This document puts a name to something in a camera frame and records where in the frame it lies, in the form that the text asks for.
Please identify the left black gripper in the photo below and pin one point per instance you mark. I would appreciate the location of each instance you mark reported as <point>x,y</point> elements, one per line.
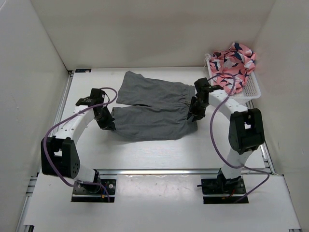
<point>108,124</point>

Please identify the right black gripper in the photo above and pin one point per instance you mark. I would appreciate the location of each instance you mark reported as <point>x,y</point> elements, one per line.
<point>198,115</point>

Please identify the grey shorts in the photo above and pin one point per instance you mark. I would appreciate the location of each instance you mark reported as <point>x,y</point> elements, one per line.
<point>152,109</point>

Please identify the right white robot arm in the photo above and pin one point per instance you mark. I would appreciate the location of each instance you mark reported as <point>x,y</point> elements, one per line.
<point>245,133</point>

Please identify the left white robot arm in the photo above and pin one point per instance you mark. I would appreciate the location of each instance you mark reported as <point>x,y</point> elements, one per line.
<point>59,154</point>

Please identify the pink patterned shorts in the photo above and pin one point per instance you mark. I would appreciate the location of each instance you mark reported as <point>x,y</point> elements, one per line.
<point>232,67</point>

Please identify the black corner label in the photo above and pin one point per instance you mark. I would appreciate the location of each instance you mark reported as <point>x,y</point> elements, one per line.
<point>83,70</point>

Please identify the white plastic basket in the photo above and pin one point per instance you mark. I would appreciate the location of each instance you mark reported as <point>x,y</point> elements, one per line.
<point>249,92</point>

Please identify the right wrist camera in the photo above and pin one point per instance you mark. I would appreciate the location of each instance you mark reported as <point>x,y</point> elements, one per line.
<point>201,84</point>

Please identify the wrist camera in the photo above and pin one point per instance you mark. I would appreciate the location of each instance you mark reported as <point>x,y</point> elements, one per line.
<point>201,84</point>
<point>97,96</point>

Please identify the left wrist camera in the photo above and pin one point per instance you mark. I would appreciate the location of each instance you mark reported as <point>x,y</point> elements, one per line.
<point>97,96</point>

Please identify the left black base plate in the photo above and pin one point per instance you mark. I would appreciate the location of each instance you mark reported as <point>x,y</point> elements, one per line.
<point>95,194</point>

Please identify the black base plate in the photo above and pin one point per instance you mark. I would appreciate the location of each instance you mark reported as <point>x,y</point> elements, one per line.
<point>95,194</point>
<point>213,194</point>

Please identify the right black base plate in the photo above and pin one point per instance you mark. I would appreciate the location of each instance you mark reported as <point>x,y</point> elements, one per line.
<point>213,194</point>

